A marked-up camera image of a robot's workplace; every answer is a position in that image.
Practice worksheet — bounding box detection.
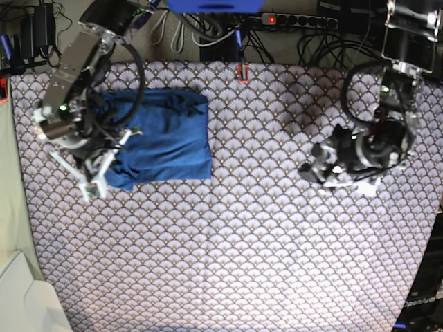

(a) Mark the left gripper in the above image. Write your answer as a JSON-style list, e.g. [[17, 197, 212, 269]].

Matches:
[[298, 124, 414, 197]]

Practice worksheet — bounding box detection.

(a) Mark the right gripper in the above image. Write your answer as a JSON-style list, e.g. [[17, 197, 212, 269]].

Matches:
[[33, 107, 143, 202]]

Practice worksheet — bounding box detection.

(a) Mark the blue long-sleeve T-shirt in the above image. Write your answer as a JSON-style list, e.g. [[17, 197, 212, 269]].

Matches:
[[105, 89, 212, 190]]

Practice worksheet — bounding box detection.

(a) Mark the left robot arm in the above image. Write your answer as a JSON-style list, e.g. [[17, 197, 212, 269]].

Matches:
[[298, 1, 442, 196]]

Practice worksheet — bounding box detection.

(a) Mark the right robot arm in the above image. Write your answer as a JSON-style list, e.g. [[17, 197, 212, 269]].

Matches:
[[32, 1, 159, 201]]

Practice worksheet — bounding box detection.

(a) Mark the black power adapter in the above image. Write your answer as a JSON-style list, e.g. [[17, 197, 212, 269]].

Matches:
[[20, 3, 56, 59]]

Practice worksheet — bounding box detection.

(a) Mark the fan-patterned tablecloth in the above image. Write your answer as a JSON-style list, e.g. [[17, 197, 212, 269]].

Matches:
[[11, 62, 442, 331]]

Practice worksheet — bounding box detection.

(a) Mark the red clamp on table edge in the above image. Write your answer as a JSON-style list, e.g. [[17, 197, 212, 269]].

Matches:
[[237, 63, 249, 83]]

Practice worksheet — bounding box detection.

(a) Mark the white plastic bin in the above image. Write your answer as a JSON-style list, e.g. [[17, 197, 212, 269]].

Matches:
[[1, 251, 72, 331]]

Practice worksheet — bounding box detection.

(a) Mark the black power strip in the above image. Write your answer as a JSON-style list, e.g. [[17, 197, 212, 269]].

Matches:
[[260, 12, 339, 30]]

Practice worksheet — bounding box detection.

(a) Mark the black OpenArm base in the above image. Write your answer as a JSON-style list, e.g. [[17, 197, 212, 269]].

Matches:
[[392, 209, 442, 331]]

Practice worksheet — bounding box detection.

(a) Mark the blue box at top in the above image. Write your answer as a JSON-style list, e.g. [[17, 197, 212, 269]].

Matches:
[[166, 0, 264, 13]]

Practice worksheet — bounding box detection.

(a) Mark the blue-handled clamp left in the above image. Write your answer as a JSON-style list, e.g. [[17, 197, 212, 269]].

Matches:
[[1, 34, 26, 75]]

